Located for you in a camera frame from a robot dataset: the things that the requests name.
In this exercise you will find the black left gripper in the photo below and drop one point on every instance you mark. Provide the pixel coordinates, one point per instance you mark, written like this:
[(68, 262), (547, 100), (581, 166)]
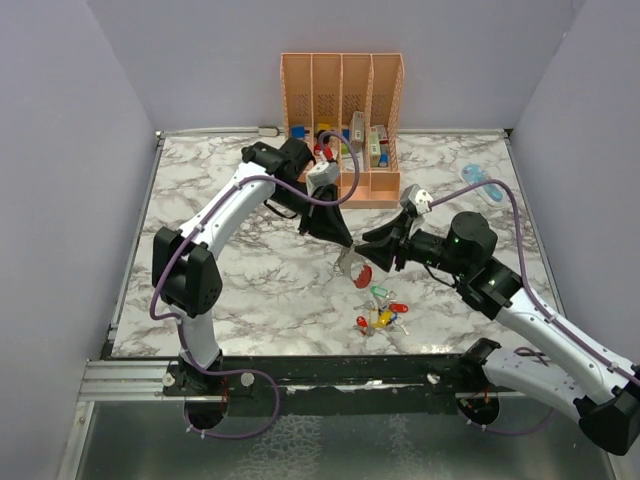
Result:
[(326, 221)]

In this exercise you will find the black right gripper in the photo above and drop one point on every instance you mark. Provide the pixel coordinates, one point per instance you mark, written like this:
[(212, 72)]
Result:
[(382, 252)]

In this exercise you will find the grey red key organizer plate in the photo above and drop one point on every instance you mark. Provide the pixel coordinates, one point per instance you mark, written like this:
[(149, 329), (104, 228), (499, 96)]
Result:
[(354, 267)]

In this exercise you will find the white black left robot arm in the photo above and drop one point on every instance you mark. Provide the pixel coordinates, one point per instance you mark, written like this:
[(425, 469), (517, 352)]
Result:
[(185, 273)]

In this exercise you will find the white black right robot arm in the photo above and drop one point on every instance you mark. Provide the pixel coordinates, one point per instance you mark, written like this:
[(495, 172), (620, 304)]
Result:
[(588, 382)]

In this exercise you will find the silver keys pile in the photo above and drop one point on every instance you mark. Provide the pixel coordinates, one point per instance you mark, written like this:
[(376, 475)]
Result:
[(382, 304)]

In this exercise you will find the green key tag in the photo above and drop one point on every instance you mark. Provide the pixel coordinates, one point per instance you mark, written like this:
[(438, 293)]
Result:
[(379, 291)]

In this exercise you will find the red black cylinder toy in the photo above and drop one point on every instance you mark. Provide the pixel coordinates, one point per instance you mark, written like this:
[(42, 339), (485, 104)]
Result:
[(322, 145)]

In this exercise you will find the yellow key tag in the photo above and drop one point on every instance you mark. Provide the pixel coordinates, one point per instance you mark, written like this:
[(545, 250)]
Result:
[(381, 319)]

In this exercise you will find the small red key tag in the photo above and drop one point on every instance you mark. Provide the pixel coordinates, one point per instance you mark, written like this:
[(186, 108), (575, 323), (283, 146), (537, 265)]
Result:
[(362, 325)]

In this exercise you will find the grey box in organizer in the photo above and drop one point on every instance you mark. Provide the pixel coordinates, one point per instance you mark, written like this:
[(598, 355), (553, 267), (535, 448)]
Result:
[(357, 130)]

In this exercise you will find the white red box in organizer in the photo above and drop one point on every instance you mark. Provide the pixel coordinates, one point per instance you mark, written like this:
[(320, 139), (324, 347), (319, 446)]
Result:
[(378, 146)]

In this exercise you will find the blue block in organizer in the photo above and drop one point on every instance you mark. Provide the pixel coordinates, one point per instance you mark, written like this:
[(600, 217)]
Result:
[(299, 132)]

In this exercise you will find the peach plastic desk organizer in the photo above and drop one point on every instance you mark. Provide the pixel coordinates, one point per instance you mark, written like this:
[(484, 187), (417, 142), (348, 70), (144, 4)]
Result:
[(358, 95)]

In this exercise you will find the packaged blue toothbrush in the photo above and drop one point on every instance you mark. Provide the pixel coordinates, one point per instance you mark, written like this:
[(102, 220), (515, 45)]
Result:
[(473, 174)]

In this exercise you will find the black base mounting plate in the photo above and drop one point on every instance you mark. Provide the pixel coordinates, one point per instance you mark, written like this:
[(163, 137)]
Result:
[(330, 385)]

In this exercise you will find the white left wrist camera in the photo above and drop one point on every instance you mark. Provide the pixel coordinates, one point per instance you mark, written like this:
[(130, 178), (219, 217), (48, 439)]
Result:
[(322, 174)]

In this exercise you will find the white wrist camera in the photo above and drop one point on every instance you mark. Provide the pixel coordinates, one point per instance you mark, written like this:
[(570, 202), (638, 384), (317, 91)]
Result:
[(322, 174), (415, 200)]

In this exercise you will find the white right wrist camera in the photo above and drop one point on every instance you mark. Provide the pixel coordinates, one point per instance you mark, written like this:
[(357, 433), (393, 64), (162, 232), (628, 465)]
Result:
[(415, 200)]

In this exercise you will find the white plug at wall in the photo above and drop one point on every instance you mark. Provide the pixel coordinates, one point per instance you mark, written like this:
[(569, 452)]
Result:
[(268, 131)]

